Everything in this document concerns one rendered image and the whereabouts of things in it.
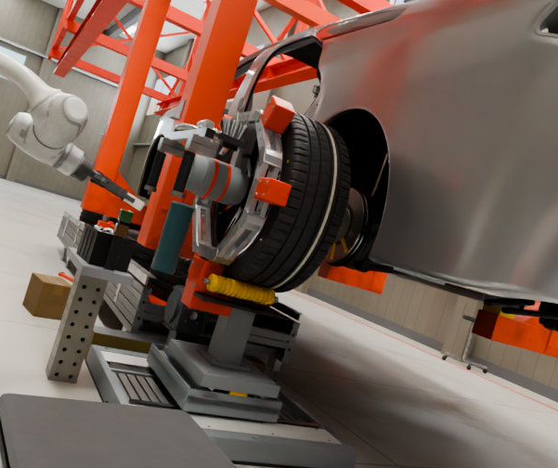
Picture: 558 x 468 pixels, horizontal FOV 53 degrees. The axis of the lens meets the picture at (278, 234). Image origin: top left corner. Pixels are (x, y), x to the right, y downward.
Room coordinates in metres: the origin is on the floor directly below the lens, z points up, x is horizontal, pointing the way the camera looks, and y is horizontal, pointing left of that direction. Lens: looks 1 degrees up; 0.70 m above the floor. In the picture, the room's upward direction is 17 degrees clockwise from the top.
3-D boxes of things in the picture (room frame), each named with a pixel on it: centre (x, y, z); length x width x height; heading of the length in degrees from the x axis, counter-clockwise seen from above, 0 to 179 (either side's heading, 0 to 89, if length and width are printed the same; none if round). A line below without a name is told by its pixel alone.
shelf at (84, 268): (2.02, 0.60, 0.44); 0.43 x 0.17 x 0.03; 28
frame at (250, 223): (1.99, 0.21, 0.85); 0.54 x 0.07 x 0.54; 28
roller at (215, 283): (1.93, 0.06, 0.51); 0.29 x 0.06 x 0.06; 118
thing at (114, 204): (4.34, 1.10, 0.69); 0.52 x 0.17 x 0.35; 118
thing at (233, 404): (2.12, 0.09, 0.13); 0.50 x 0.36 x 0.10; 28
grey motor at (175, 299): (2.43, 0.16, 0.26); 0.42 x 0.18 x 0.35; 118
